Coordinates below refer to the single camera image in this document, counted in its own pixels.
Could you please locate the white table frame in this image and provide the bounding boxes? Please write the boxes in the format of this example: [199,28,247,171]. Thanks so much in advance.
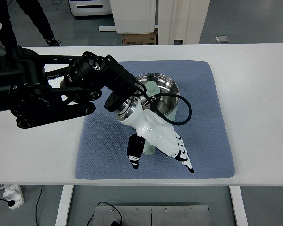
[55,185,249,226]

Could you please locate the white cabinet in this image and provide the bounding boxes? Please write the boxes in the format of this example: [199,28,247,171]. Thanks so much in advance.
[99,0,156,34]

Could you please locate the white pillar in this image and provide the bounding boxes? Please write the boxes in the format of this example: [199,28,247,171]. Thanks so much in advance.
[158,0,210,45]

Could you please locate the grey floor plate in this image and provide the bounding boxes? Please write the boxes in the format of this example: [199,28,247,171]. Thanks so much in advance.
[215,35,229,44]

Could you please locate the cardboard box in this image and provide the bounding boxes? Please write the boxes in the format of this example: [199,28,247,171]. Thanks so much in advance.
[122,33,156,45]

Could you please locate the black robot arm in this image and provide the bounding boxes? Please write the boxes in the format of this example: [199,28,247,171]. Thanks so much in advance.
[0,46,138,129]

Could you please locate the black floor cable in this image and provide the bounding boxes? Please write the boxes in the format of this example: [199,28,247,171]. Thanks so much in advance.
[35,185,123,226]

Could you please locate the green pot with handle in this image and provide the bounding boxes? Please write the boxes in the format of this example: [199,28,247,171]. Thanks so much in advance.
[127,74,180,160]

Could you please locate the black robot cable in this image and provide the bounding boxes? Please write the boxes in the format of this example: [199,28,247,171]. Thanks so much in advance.
[134,81,193,126]

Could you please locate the person in black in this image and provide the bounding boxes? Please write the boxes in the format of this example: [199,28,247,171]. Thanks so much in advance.
[0,0,62,56]

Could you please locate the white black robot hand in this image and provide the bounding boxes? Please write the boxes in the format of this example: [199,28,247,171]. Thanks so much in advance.
[115,98,194,173]

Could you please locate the glass lid green knob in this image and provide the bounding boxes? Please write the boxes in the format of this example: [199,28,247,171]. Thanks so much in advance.
[136,73,180,120]

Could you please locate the white appliance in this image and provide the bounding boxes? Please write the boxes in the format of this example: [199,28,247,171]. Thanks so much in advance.
[68,0,112,16]

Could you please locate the blue textured mat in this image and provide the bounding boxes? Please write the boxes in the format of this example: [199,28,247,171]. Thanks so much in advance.
[75,60,235,179]

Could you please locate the white power strip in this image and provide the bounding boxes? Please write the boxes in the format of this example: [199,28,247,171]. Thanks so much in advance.
[3,184,24,210]

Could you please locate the metal base plate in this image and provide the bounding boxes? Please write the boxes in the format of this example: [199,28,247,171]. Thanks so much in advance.
[92,205,211,226]

